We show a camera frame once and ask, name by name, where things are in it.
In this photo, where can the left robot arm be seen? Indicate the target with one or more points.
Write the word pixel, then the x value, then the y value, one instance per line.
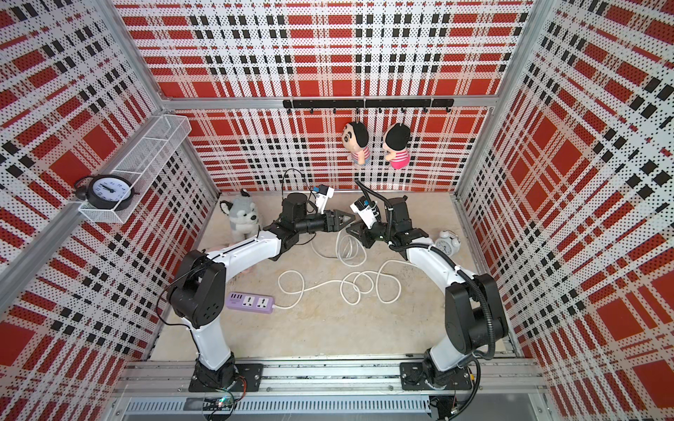
pixel 198 294

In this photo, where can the white wire mesh shelf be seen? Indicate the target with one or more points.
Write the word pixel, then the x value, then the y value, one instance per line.
pixel 142 164

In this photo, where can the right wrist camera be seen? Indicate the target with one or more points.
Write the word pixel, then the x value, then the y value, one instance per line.
pixel 366 206

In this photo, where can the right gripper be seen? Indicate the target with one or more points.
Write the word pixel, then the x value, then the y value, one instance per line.
pixel 365 237

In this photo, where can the hanging doll striped shirt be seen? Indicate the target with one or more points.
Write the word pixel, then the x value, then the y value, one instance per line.
pixel 355 138

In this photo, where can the hanging doll pink shirt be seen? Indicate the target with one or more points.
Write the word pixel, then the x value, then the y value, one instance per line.
pixel 396 145

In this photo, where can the purple power strip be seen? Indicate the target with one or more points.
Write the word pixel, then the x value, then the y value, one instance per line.
pixel 248 302

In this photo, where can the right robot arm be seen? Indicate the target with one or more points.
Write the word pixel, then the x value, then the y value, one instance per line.
pixel 474 316

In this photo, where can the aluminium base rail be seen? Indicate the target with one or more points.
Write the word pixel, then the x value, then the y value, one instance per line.
pixel 365 387

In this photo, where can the grey husky plush toy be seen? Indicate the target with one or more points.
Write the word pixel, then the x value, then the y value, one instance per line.
pixel 244 218

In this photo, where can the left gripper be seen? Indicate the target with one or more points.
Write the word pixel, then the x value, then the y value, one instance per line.
pixel 336 221

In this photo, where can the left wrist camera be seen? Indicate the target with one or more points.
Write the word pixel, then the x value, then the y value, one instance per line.
pixel 322 194

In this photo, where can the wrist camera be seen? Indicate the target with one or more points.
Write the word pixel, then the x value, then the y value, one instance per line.
pixel 366 206
pixel 322 194

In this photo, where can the white alarm clock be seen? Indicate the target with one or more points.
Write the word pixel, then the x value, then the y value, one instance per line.
pixel 448 242

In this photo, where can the black hook rail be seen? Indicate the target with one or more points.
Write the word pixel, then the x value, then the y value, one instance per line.
pixel 368 103

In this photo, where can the black alarm clock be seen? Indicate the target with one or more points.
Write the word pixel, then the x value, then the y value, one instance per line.
pixel 105 192

